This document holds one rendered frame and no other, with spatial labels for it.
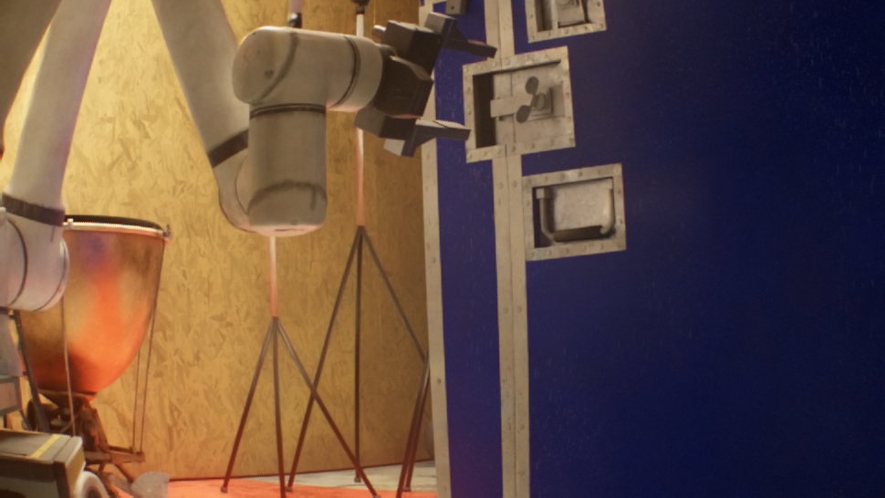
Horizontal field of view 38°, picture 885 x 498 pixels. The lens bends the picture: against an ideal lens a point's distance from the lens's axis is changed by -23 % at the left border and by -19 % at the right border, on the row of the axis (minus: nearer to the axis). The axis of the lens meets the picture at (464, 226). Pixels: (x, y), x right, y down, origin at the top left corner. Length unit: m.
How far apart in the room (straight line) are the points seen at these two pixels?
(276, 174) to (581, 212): 0.46
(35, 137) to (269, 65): 0.80
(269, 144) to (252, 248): 4.66
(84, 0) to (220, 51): 0.62
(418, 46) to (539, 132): 0.27
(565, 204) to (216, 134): 0.46
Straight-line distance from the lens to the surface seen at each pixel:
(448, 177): 1.99
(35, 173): 2.26
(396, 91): 1.62
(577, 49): 1.87
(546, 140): 1.89
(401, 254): 7.65
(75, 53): 2.27
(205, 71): 1.70
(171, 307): 5.56
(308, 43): 1.59
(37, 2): 1.54
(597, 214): 1.86
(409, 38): 1.70
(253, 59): 1.58
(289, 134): 1.56
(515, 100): 1.94
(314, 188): 1.57
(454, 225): 1.98
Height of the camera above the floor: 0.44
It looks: 6 degrees up
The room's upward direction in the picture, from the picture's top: 2 degrees counter-clockwise
